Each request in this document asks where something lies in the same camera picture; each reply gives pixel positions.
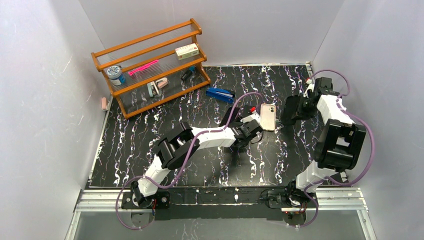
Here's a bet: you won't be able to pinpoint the pink phone case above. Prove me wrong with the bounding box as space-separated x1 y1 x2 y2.
260 103 276 131

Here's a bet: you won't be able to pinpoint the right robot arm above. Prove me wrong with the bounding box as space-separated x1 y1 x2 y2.
281 77 367 207

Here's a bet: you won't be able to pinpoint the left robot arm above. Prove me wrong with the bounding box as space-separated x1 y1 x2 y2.
130 107 263 208

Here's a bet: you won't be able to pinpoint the blue stapler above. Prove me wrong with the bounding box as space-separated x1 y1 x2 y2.
205 87 235 104

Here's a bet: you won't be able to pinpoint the white red cardboard box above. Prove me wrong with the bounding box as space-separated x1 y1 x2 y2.
174 43 200 61

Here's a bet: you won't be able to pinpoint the orange wooden shelf rack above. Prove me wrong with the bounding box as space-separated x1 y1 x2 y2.
91 18 211 119

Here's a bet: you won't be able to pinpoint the pink comb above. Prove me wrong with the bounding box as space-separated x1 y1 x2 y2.
128 59 159 76

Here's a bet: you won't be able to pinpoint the blue lidded jar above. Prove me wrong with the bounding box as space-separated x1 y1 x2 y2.
106 65 126 86

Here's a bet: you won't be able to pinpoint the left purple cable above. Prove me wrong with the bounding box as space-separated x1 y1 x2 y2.
115 92 266 231

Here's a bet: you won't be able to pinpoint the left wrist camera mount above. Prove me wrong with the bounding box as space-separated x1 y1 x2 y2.
240 106 261 123

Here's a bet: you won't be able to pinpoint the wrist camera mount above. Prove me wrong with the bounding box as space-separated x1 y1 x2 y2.
303 78 316 99
240 106 261 123

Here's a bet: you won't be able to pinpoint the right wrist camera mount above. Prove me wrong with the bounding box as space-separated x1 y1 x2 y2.
303 78 316 99

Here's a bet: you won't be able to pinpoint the pink eraser on wall edge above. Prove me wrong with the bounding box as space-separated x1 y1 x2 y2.
101 97 109 111

